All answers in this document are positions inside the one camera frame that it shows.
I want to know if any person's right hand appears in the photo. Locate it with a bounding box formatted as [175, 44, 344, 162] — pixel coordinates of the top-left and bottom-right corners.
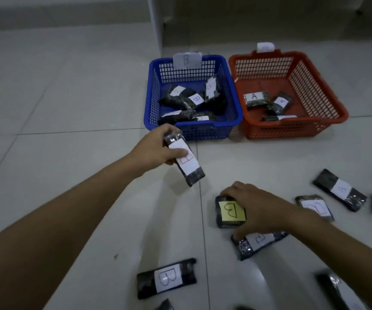
[220, 181, 299, 241]

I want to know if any person's left hand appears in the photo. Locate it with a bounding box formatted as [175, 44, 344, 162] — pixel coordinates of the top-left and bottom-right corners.
[127, 123, 190, 179]

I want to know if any yellow-label B packet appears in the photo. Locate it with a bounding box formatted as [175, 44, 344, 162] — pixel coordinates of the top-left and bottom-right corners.
[215, 195, 247, 229]

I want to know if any black packet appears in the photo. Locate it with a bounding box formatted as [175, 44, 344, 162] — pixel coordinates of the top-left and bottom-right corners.
[163, 130, 206, 188]

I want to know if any blue plastic basket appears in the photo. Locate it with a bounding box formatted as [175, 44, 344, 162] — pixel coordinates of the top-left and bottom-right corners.
[143, 54, 244, 141]

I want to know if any red plastic basket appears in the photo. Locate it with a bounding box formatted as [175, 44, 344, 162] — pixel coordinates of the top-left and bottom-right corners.
[228, 50, 349, 140]

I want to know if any person's left forearm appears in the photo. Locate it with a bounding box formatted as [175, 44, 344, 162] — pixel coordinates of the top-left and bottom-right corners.
[0, 155, 141, 310]

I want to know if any person's right forearm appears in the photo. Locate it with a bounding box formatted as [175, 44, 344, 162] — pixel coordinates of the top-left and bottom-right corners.
[286, 206, 372, 310]

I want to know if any large white paper tag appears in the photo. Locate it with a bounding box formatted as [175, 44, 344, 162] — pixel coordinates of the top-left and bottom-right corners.
[172, 52, 203, 70]

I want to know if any white desk side panel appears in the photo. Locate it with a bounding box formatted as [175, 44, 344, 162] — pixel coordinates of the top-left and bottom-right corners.
[147, 0, 164, 55]

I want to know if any small white paper tag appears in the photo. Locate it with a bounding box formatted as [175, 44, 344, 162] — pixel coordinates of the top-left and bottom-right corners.
[256, 41, 275, 54]

